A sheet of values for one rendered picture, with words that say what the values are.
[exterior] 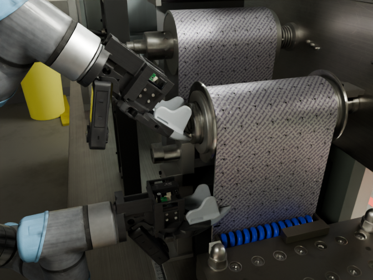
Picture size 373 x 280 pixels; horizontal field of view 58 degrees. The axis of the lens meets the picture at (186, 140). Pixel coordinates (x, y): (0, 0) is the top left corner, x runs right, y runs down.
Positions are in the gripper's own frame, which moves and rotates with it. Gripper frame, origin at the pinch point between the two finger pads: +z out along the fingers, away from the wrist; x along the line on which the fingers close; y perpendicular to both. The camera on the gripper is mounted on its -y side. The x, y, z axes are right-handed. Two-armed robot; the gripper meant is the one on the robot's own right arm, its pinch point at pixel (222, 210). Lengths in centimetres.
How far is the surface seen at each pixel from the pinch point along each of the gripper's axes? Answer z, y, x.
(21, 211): -77, -109, 156
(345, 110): 22.4, 18.3, -0.9
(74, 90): -30, -19, 132
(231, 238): 0.8, -4.8, -2.9
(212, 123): -3.0, 19.1, -0.6
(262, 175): 7.6, 6.6, -0.3
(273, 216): 11.4, -4.1, -0.2
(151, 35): -6.8, 27.4, 29.2
